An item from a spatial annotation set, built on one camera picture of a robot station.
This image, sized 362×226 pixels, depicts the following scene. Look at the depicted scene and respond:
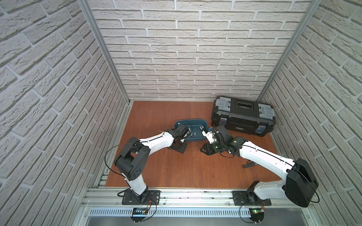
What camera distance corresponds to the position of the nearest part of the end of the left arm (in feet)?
2.18

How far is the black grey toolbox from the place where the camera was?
2.93 ft

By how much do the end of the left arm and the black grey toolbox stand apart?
28 centimetres
